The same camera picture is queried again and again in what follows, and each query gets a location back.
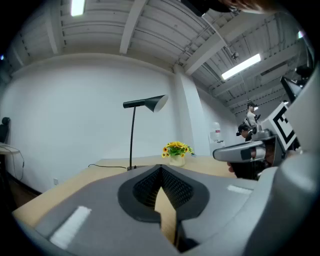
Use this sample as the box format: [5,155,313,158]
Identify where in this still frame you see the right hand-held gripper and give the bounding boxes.
[213,101,301,168]

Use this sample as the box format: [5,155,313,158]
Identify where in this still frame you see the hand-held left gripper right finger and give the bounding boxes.
[159,164,258,243]

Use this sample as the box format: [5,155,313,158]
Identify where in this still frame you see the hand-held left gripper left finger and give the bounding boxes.
[34,164,182,256]

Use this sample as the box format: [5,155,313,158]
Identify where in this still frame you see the black desk lamp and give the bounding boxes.
[122,94,169,172]

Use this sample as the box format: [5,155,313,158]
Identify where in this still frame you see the person's right hand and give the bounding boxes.
[227,159,272,181]

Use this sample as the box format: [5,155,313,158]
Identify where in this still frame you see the white water dispenser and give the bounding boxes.
[209,121,226,156]

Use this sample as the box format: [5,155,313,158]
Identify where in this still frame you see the sunflowers in white pot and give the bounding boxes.
[161,141,197,168]

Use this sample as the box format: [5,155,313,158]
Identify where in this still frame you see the white side table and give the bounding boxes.
[0,143,21,156]

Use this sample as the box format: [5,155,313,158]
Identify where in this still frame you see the black office chair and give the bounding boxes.
[0,116,11,145]

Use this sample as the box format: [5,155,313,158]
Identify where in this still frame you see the black lamp cable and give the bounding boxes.
[87,163,128,170]

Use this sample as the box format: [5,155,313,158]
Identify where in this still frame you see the black head-worn camera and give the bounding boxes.
[180,0,241,18]

